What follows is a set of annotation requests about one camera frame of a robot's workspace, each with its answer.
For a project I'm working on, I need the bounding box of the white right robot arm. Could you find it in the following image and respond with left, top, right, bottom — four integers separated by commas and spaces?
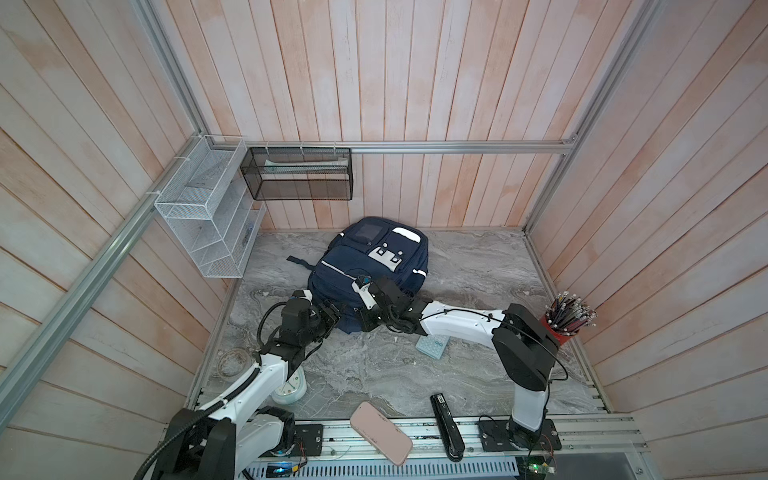
352, 277, 559, 432

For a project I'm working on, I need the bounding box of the navy blue backpack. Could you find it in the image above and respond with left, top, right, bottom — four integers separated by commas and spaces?
287, 217, 429, 333

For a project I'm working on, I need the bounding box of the pink pencil case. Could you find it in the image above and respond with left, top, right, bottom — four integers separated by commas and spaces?
350, 402, 413, 466

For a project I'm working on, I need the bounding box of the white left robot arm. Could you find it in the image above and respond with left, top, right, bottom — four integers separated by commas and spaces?
134, 290, 345, 479

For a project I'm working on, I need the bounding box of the black stapler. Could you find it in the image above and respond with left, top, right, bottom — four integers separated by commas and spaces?
430, 393, 465, 462

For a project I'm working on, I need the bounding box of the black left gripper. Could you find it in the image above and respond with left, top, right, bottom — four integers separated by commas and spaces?
300, 298, 347, 345

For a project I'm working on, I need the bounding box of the clear tape roll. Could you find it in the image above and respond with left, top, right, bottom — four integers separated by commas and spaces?
216, 348, 253, 379

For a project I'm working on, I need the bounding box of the red pencil holder with pencils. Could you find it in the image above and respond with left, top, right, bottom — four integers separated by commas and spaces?
540, 291, 597, 345

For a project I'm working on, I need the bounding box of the mint green alarm clock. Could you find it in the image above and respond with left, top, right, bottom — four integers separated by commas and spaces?
271, 367, 307, 405

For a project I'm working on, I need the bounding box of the white wire mesh shelf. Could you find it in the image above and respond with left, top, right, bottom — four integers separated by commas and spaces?
155, 135, 266, 279

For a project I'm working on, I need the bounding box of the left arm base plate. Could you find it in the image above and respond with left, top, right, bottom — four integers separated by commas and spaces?
261, 423, 324, 458

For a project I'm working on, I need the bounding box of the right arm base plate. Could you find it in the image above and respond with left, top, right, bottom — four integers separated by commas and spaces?
477, 415, 562, 452

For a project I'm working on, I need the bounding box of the light blue calculator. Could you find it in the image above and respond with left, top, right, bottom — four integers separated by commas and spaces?
415, 335, 450, 360

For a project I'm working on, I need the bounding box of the black mesh wall basket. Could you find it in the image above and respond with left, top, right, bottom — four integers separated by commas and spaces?
240, 146, 354, 201

